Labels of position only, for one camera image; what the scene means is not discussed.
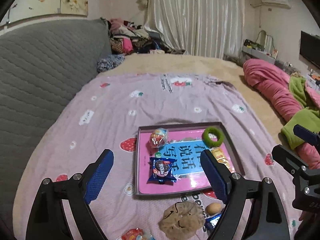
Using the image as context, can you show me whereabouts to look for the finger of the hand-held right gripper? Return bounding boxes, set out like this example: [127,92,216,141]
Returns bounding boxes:
[272,144,312,178]
[293,124,320,146]

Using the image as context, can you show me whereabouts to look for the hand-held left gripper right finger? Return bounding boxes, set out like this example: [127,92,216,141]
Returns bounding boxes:
[200,149,292,240]

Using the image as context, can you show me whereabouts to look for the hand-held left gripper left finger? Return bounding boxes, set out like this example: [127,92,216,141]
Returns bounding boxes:
[26,149,115,240]

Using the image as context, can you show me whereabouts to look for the yellow cake packet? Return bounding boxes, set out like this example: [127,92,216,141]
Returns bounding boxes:
[210,147,237,173]

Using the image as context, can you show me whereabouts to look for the walnut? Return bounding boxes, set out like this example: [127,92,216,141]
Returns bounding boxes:
[205,203,223,215]

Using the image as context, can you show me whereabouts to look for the green fuzzy ring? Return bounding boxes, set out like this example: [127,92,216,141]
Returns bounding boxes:
[202,127,226,147]

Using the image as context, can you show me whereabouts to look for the small dark blue snack packet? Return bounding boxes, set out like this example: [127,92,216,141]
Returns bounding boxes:
[204,212,223,232]

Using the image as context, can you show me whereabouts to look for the beige mesh scrunchie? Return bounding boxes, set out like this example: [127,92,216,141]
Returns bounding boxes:
[159,200,205,240]

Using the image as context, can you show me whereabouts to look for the dark blue cookie packet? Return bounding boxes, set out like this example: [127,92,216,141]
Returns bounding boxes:
[146,157,177,184]

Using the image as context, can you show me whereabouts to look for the grey shallow cardboard box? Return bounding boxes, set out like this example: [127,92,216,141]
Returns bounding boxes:
[135,122,246,197]

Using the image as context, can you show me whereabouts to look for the red candy wrapper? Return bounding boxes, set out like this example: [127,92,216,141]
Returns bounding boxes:
[121,228,155,240]

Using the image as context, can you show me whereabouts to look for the green fleece blanket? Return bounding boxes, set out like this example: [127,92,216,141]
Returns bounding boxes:
[280,76,320,150]

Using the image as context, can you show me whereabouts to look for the pink workbook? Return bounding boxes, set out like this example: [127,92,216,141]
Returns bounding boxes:
[138,129,242,194]

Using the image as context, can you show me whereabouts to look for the pink printed blanket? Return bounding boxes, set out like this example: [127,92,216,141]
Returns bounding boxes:
[12,72,304,240]

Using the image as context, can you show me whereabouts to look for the pink quilt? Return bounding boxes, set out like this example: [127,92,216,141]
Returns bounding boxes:
[243,59,320,170]

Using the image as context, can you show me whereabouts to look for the black television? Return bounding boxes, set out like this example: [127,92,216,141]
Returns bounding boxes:
[299,30,320,68]

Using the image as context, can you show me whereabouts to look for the cluttered side desk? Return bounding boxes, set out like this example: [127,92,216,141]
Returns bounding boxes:
[242,39,320,90]

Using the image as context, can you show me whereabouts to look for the grey quilted headboard cover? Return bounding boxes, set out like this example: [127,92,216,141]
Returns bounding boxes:
[0,19,112,230]

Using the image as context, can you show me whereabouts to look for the blue patterned cloth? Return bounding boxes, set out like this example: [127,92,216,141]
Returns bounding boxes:
[97,54,125,73]

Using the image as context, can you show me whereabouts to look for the pile of clothes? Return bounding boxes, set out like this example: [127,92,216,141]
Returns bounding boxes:
[107,17,187,55]

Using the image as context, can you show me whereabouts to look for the white shiny curtains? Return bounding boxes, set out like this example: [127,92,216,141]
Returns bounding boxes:
[144,0,245,59]

